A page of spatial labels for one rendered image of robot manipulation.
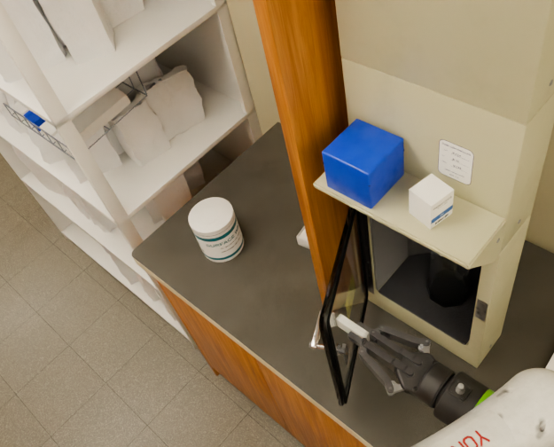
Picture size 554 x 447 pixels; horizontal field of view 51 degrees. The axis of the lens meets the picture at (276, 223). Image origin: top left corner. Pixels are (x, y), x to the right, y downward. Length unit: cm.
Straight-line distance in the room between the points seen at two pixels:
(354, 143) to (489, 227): 26
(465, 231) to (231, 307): 82
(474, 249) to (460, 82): 27
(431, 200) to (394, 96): 18
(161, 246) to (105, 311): 121
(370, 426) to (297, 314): 35
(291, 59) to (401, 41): 19
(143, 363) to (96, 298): 48
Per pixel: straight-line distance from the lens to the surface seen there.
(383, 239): 136
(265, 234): 174
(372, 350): 111
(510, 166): 92
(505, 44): 80
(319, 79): 105
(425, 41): 87
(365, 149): 98
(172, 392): 265
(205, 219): 163
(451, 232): 98
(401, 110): 97
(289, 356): 152
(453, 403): 104
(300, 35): 98
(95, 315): 300
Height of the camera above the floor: 229
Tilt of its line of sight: 50 degrees down
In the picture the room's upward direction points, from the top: 16 degrees counter-clockwise
